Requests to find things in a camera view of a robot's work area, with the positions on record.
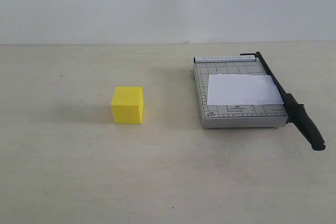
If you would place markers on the white paper sheet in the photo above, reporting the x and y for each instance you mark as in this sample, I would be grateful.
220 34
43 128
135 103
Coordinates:
242 89

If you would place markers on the black cutter blade arm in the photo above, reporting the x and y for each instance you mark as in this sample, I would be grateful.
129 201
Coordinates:
295 111

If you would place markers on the grey paper cutter base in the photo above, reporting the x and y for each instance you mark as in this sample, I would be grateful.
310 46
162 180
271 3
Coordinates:
233 116

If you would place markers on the yellow cube block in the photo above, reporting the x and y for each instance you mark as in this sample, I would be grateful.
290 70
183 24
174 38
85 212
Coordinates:
128 105

